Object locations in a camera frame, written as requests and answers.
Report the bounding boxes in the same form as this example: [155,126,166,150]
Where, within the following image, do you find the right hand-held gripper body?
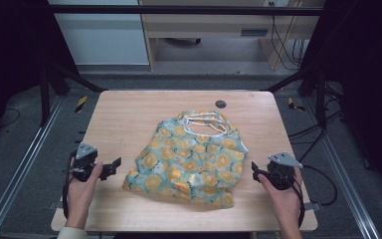
[264,151,304,191]

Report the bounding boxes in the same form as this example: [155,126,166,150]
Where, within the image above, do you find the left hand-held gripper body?
[69,142,101,183]

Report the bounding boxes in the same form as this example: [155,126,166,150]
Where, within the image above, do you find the orange print fabric bag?
[121,110,250,210]

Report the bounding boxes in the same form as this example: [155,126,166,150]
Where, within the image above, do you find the person's right hand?
[258,166,304,218]

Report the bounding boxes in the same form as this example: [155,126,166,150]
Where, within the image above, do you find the person's left hand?
[66,156,104,217]

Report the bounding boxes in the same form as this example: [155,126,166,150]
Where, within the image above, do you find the white cabinet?
[48,0,150,66]

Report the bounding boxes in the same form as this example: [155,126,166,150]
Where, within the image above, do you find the dark curtain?
[0,0,80,153]
[297,0,382,203]

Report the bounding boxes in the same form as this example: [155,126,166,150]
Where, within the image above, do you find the metal table bracket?
[303,201,322,212]

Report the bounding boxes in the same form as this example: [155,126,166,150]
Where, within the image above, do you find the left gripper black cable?
[61,158,78,220]

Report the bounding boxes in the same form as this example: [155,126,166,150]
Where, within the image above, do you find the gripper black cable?
[289,163,339,229]
[61,158,78,220]

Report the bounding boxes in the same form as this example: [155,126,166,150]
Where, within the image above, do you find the black floor cables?
[287,83,346,164]

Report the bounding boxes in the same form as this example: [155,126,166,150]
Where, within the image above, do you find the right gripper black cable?
[289,163,339,229]

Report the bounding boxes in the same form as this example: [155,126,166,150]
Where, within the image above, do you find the aluminium floor rail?
[301,96,382,239]
[0,95,65,239]

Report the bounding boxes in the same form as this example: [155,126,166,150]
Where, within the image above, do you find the black frame post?
[39,65,53,127]
[314,70,328,129]

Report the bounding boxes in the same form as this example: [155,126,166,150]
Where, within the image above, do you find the black diagonal frame brace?
[261,66,316,94]
[50,63,109,94]

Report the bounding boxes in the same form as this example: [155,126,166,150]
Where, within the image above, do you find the thin black floor cable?
[0,107,22,129]

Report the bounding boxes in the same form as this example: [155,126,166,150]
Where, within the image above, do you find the hanging black cables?
[269,1,308,72]

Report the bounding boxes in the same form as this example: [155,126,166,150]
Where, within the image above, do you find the black horizontal frame bar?
[48,4,326,17]

